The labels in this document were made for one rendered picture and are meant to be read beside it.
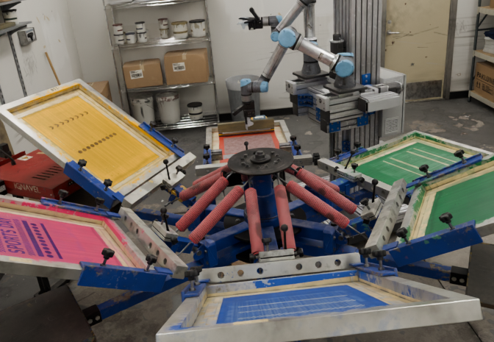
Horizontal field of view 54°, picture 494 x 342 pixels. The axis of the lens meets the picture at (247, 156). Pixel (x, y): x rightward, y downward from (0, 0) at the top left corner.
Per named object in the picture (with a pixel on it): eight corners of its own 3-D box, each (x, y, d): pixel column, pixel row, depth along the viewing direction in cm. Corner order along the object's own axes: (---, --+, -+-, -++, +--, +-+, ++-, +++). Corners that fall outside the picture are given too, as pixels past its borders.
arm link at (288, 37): (357, 60, 320) (284, 23, 320) (357, 65, 307) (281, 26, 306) (348, 76, 326) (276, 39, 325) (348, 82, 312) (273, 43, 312)
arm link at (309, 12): (303, 58, 380) (300, -15, 359) (302, 54, 394) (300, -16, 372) (317, 57, 379) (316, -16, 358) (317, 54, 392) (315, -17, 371)
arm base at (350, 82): (348, 82, 344) (348, 68, 340) (360, 86, 330) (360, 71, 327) (329, 84, 339) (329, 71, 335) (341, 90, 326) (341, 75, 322)
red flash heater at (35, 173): (-19, 190, 282) (-25, 172, 278) (43, 160, 320) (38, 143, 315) (56, 207, 256) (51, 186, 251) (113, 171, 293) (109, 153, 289)
